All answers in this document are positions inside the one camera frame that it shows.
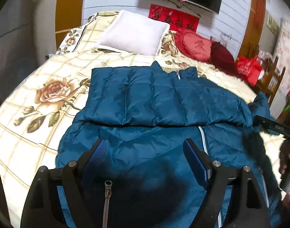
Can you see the white pillow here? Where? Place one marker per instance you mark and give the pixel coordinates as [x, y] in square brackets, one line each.
[133, 33]

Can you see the teal quilted down jacket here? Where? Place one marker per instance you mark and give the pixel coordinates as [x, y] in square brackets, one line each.
[144, 114]

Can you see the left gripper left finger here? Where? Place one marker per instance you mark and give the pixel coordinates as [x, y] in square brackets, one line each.
[51, 188]

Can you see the floral cream bed quilt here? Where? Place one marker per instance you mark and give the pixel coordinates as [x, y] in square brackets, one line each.
[34, 118]

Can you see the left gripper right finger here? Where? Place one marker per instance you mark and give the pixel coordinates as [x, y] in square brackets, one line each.
[247, 207]

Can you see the person's right hand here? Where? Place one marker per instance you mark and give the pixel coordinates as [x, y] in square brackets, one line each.
[284, 156]

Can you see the red banner with gold characters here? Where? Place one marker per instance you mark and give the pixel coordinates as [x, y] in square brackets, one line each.
[176, 19]

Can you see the dark red velvet cushion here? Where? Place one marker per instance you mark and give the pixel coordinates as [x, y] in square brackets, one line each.
[222, 59]

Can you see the wooden chair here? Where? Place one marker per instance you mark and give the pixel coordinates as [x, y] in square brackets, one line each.
[271, 80]

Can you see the red heart-shaped cushion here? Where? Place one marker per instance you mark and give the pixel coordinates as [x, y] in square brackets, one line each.
[192, 45]

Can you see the red plastic shopping bag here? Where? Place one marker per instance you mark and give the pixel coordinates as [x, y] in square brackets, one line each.
[249, 69]

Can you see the grey refrigerator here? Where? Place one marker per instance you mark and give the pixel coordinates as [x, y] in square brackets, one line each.
[17, 48]

